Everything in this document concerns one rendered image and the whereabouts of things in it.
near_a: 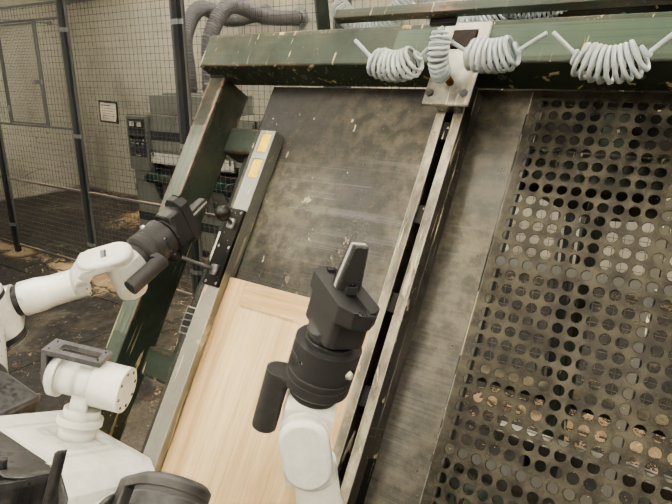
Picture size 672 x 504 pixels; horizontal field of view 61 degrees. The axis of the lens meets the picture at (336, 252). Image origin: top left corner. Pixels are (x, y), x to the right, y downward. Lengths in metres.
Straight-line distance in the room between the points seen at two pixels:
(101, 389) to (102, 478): 0.12
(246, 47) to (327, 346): 1.07
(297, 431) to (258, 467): 0.54
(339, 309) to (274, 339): 0.65
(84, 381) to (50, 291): 0.43
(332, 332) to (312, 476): 0.21
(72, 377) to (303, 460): 0.35
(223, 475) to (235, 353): 0.26
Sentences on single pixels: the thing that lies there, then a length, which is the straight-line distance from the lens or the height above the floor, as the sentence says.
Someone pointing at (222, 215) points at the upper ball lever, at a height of 1.54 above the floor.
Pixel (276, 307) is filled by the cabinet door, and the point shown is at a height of 1.33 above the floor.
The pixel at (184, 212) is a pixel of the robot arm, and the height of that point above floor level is 1.54.
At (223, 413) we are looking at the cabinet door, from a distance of 1.35.
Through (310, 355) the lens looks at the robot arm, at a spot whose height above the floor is 1.51.
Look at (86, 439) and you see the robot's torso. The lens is 0.92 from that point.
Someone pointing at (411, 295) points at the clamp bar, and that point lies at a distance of 1.11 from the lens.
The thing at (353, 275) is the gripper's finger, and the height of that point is 1.61.
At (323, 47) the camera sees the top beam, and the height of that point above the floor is 1.90.
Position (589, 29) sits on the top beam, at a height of 1.92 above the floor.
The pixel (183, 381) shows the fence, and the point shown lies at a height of 1.15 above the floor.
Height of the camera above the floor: 1.84
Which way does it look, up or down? 17 degrees down
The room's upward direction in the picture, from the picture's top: straight up
